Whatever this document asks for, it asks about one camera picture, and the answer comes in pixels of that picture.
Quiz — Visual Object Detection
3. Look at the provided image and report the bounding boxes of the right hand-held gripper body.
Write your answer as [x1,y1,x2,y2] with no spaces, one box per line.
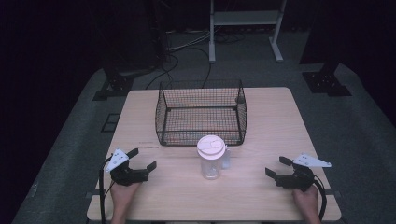
[275,152,332,192]

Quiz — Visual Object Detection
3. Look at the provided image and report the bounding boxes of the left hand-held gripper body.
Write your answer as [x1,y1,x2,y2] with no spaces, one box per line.
[105,147,149,187]

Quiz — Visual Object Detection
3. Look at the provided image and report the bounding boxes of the clear cup with white lid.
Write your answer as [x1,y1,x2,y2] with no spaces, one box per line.
[196,134,232,181]

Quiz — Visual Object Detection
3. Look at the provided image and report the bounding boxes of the black wire mesh basket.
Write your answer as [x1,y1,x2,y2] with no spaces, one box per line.
[154,79,248,147]

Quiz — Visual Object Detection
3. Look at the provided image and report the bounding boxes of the person's left hand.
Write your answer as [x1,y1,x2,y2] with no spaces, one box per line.
[109,181,142,213]

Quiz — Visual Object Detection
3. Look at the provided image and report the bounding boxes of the person's right hand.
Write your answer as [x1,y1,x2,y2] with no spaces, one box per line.
[291,185,320,218]

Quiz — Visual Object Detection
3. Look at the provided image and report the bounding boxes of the white metal stand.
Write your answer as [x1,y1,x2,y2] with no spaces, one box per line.
[208,0,288,64]

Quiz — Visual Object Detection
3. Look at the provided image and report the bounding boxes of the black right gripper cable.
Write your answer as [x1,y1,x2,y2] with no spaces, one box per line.
[312,175,328,222]

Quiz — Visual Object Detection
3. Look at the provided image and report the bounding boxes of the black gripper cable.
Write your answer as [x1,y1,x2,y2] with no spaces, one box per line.
[312,175,328,222]
[98,154,115,224]

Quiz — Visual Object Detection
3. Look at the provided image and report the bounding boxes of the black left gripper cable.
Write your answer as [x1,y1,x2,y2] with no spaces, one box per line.
[98,154,115,224]

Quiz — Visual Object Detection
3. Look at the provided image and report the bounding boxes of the black stand base plate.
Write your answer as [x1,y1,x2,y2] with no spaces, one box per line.
[92,66,135,102]
[302,62,353,97]

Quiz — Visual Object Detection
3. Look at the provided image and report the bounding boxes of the black floor cable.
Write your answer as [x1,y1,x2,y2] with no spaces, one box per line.
[145,46,213,91]

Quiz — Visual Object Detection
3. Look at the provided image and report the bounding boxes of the white floor cables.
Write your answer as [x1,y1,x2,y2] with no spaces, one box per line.
[167,30,212,52]

